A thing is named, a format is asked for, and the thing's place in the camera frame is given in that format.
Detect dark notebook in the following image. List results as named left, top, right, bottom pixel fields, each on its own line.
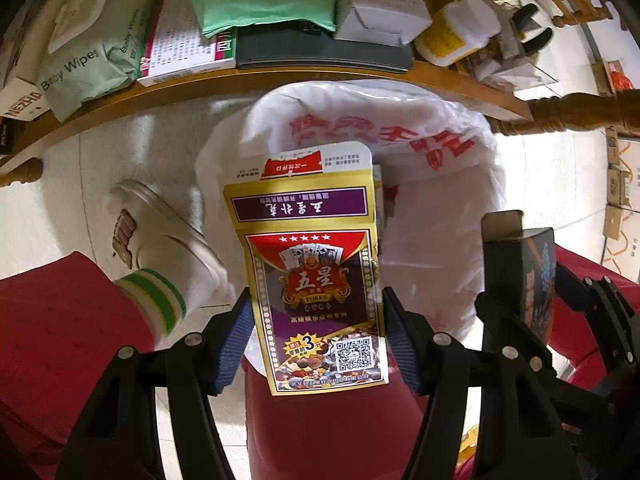
left=235, top=25, right=413, bottom=72

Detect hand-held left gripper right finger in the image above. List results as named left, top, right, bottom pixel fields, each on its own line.
left=381, top=287, right=568, bottom=480

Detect red white printed box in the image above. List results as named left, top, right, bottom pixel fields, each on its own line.
left=0, top=77, right=51, bottom=121

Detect cardboard box with orange handle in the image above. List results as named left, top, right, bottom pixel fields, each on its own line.
left=600, top=205, right=640, bottom=281

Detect person's left white shoe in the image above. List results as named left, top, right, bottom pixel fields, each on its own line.
left=111, top=179, right=231, bottom=311

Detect red white booklet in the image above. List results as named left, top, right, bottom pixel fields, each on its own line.
left=137, top=0, right=236, bottom=86

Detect white yellow pill bottle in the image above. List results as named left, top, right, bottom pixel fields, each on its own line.
left=415, top=0, right=501, bottom=66

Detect small white box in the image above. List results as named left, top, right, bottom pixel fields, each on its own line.
left=335, top=0, right=432, bottom=45

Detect gold purple playing card box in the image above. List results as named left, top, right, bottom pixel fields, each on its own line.
left=223, top=142, right=390, bottom=397

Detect person's red pants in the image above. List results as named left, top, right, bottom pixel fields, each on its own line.
left=0, top=245, right=640, bottom=480

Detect green striped white sock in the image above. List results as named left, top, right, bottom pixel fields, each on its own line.
left=114, top=269, right=188, bottom=337

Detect baby wipes pack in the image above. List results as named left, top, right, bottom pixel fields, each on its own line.
left=0, top=0, right=168, bottom=122

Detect bin with white plastic bag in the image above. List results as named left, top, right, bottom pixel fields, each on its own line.
left=192, top=79, right=501, bottom=381

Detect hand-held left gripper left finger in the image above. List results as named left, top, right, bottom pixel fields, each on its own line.
left=55, top=287, right=256, bottom=480

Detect clear plastic wrapping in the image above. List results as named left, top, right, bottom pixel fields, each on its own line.
left=465, top=40, right=556, bottom=93

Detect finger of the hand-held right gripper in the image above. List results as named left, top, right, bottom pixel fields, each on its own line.
left=474, top=240, right=526, bottom=356
left=552, top=260, right=640, bottom=366

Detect black orange box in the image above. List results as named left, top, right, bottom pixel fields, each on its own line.
left=481, top=210, right=557, bottom=348

